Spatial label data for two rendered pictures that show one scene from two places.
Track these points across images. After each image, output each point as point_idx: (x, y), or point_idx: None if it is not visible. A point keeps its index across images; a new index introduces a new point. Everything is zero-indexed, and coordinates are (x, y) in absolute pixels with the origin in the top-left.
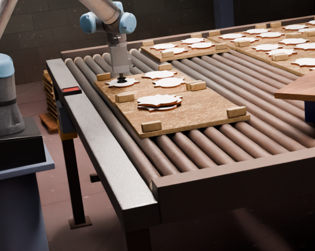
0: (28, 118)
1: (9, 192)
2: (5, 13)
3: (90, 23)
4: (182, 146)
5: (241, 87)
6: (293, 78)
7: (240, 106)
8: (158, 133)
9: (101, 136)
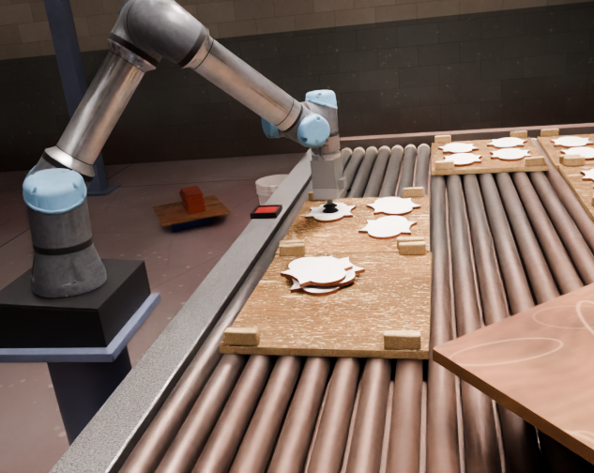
0: (132, 265)
1: (66, 376)
2: (105, 108)
3: (268, 124)
4: (262, 395)
5: (499, 257)
6: None
7: (411, 332)
8: (251, 350)
9: (190, 324)
